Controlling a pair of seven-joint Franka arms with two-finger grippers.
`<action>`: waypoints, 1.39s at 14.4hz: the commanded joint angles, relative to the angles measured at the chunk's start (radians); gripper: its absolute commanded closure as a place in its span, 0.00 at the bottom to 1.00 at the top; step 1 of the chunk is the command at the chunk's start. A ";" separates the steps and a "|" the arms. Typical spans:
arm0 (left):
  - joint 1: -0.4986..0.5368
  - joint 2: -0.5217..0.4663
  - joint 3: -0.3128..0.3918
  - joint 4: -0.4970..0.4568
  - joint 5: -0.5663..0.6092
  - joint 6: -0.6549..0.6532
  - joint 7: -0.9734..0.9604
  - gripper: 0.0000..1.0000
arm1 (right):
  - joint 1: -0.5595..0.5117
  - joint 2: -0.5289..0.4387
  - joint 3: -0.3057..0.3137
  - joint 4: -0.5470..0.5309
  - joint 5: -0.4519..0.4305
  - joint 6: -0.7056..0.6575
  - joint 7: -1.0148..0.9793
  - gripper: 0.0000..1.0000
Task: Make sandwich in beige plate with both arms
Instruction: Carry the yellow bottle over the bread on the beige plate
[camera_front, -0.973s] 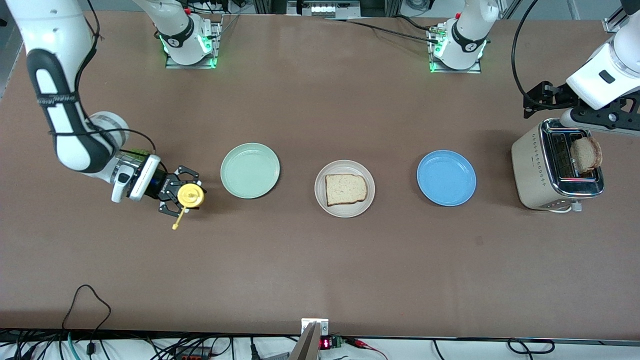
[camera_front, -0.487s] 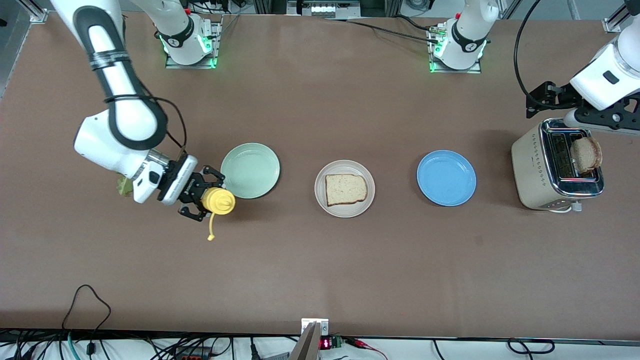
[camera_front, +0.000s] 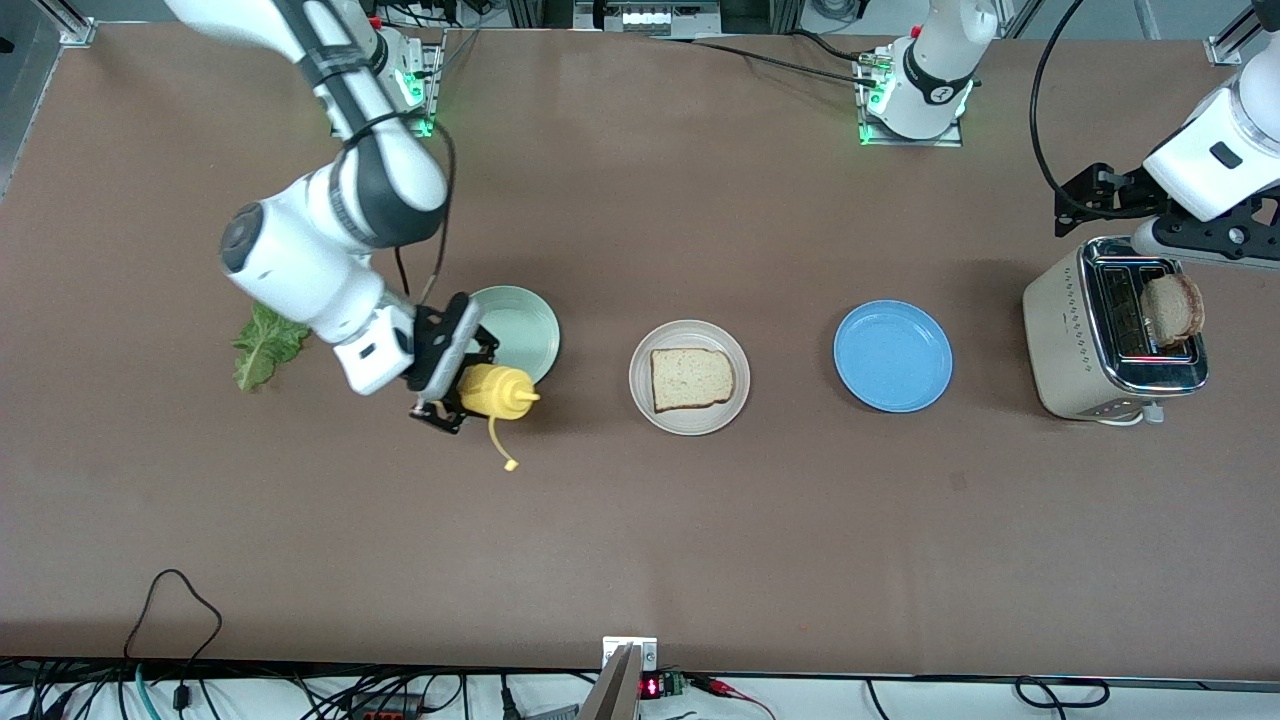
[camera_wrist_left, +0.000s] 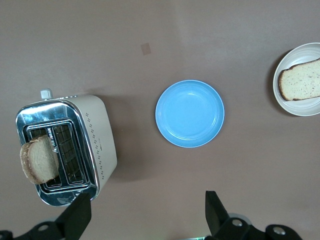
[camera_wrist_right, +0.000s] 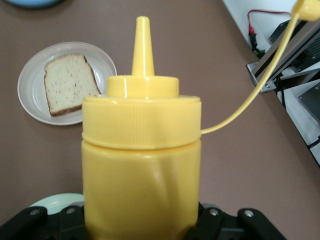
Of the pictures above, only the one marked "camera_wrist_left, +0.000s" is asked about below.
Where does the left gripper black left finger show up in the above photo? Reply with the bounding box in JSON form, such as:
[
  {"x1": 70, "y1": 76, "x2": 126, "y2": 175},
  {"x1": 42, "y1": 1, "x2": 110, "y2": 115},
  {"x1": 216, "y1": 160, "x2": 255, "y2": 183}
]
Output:
[{"x1": 13, "y1": 192, "x2": 92, "y2": 240}]

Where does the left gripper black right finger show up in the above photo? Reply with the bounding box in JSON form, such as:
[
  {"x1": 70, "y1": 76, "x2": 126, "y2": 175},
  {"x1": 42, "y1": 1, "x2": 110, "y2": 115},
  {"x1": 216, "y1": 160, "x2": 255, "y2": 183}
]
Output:
[{"x1": 204, "y1": 190, "x2": 252, "y2": 240}]

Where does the bread slice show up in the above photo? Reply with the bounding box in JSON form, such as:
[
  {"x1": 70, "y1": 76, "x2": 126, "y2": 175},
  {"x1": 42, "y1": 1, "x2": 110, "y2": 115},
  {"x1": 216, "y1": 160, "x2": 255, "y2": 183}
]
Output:
[
  {"x1": 278, "y1": 57, "x2": 320, "y2": 102},
  {"x1": 19, "y1": 134, "x2": 60, "y2": 185}
]

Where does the blue plate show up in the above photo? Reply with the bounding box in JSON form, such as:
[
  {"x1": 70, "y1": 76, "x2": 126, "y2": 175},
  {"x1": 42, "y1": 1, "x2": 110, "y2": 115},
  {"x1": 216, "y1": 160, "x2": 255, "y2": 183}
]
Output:
[{"x1": 154, "y1": 79, "x2": 226, "y2": 149}]

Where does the beige plate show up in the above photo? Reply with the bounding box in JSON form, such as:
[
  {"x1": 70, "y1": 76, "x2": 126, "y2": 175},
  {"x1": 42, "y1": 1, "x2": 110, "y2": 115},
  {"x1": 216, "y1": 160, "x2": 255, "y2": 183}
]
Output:
[{"x1": 272, "y1": 42, "x2": 320, "y2": 117}]

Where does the beige and chrome toaster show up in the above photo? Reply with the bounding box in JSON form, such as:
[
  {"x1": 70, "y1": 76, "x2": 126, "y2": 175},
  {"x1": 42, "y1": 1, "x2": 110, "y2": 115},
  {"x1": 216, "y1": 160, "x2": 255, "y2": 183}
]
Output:
[{"x1": 15, "y1": 87, "x2": 118, "y2": 208}]

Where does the small brown tape patch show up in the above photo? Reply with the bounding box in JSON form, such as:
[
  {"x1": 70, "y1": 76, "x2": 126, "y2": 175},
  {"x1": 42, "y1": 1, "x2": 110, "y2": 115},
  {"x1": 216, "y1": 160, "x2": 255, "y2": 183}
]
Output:
[{"x1": 140, "y1": 42, "x2": 152, "y2": 56}]

